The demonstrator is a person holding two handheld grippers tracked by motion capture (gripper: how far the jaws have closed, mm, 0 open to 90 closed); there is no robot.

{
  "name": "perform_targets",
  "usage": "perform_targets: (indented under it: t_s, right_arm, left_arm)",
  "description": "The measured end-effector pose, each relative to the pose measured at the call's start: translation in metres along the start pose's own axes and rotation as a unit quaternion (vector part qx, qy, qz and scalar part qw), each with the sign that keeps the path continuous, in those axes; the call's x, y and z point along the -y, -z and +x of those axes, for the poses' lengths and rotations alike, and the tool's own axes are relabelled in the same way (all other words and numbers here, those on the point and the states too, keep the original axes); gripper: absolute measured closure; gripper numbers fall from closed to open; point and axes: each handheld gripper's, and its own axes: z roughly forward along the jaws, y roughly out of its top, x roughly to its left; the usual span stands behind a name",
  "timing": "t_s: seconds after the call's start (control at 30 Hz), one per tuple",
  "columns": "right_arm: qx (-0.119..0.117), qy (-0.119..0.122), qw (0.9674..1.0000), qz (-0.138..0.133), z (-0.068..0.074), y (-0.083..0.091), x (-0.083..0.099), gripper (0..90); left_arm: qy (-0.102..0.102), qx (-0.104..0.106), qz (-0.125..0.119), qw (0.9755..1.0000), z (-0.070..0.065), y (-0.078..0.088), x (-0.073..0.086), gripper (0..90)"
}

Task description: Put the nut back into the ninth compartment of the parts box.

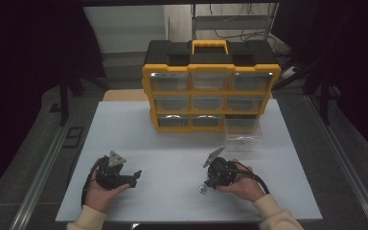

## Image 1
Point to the person's left hand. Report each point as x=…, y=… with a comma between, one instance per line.
x=99, y=198

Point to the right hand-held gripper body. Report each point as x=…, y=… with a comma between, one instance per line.
x=223, y=172

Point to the clear plastic organizer drawer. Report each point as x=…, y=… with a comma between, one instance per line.
x=252, y=131

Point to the person's right hand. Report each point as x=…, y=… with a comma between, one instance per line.
x=244, y=188

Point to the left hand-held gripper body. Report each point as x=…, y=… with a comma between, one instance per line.
x=107, y=176

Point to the wooden board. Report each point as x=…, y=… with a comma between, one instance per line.
x=124, y=96

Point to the aluminium rail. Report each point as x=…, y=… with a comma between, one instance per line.
x=41, y=179
x=345, y=166

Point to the grey metal shelf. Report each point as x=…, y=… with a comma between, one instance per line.
x=233, y=22

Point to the yellow and black organizer case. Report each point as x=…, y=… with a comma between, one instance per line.
x=172, y=51

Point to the set of clear drawers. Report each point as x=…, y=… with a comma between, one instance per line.
x=208, y=80

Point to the white power strip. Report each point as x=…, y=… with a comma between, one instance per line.
x=288, y=73

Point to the dark curtain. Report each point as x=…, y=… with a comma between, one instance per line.
x=19, y=80
x=357, y=64

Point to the black metal stand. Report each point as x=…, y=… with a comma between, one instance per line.
x=64, y=102
x=324, y=96

